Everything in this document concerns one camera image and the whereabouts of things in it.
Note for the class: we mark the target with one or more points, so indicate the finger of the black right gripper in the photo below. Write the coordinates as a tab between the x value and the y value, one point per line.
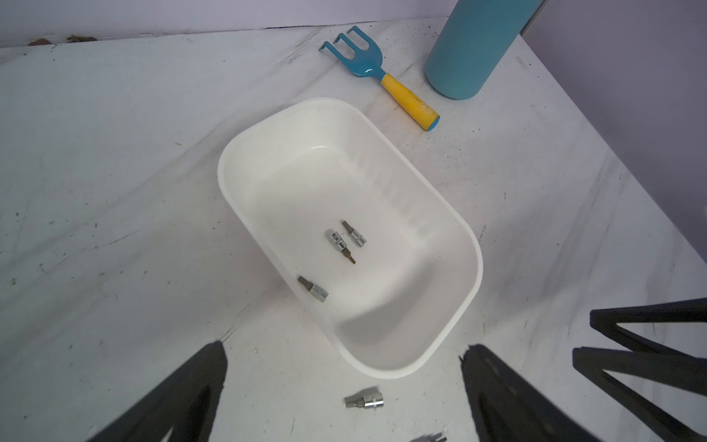
609	322
682	372

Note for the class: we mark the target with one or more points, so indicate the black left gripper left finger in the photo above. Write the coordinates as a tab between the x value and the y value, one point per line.
181	408

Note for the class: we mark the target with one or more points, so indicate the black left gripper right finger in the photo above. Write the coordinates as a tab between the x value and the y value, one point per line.
505	407

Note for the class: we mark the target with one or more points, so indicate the silver socket bit small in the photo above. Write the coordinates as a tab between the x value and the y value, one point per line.
438	437

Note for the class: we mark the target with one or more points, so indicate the white plastic storage box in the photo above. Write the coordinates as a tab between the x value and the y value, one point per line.
295	175

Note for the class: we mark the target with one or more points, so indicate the silver bit brown tip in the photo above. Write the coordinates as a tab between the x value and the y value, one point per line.
339	244

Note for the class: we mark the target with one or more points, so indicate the silver hex bit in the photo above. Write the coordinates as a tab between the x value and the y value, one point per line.
354	234

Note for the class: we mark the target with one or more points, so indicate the teal cylindrical vase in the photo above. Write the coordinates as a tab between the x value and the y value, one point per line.
472	42

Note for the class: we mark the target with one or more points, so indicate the blue yellow toy rake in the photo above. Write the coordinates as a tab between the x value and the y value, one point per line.
368	63

